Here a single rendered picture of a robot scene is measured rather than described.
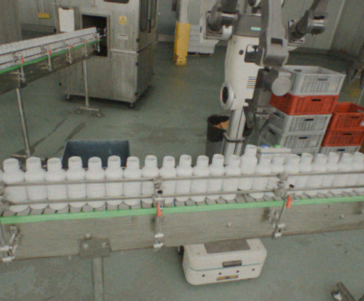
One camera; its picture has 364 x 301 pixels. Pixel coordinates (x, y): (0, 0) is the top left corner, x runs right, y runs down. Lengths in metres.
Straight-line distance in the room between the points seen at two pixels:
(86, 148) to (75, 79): 3.39
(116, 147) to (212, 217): 0.70
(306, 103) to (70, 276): 2.69
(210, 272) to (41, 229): 1.20
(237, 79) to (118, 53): 3.17
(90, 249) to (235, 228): 0.52
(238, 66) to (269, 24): 0.59
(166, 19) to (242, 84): 11.50
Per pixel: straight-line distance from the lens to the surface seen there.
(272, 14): 0.97
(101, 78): 4.71
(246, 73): 1.54
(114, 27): 4.51
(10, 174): 0.96
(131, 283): 2.03
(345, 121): 3.92
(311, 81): 3.27
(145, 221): 1.00
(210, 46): 10.55
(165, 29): 12.98
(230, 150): 1.73
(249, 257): 1.97
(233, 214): 1.08
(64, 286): 2.07
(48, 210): 1.00
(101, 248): 1.06
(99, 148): 1.54
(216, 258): 1.89
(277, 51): 0.92
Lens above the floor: 1.62
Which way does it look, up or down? 28 degrees down
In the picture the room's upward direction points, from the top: 6 degrees clockwise
